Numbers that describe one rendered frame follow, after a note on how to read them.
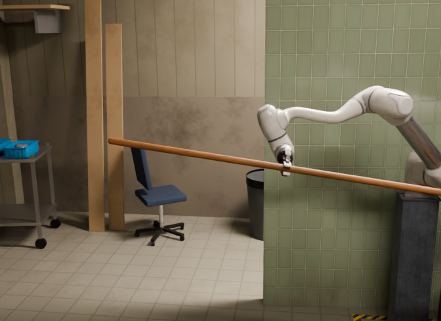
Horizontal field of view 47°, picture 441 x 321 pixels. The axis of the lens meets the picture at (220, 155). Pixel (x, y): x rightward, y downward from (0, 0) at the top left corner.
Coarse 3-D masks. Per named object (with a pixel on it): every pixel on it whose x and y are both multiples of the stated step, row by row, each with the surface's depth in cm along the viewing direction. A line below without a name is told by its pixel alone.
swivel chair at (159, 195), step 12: (144, 156) 466; (144, 168) 468; (144, 180) 475; (144, 192) 486; (156, 192) 486; (168, 192) 485; (180, 192) 485; (144, 204) 469; (156, 204) 466; (144, 228) 495; (156, 228) 494; (168, 228) 492; (180, 228) 511; (180, 240) 484
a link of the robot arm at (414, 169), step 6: (408, 156) 295; (414, 156) 290; (408, 162) 293; (414, 162) 290; (420, 162) 287; (408, 168) 293; (414, 168) 289; (420, 168) 286; (408, 174) 294; (414, 174) 290; (420, 174) 286; (408, 180) 295; (414, 180) 291; (420, 180) 287
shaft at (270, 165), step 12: (120, 144) 222; (132, 144) 221; (144, 144) 221; (156, 144) 221; (192, 156) 220; (204, 156) 220; (216, 156) 219; (228, 156) 220; (264, 168) 220; (276, 168) 218; (288, 168) 218; (300, 168) 218; (348, 180) 217; (360, 180) 216; (372, 180) 216; (384, 180) 217; (420, 192) 216; (432, 192) 215
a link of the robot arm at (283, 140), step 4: (284, 136) 245; (272, 140) 245; (276, 140) 245; (280, 140) 244; (284, 140) 245; (288, 140) 246; (272, 144) 246; (276, 144) 245; (280, 144) 245; (288, 144) 245; (292, 144) 247; (272, 148) 247; (292, 148) 245; (272, 152) 248
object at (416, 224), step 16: (400, 208) 299; (416, 208) 292; (432, 208) 291; (400, 224) 298; (416, 224) 294; (432, 224) 293; (400, 240) 298; (416, 240) 297; (432, 240) 295; (400, 256) 300; (416, 256) 299; (432, 256) 298; (400, 272) 303; (416, 272) 302; (400, 288) 305; (416, 288) 304; (400, 304) 308; (416, 304) 306; (400, 320) 310; (416, 320) 309; (432, 320) 347
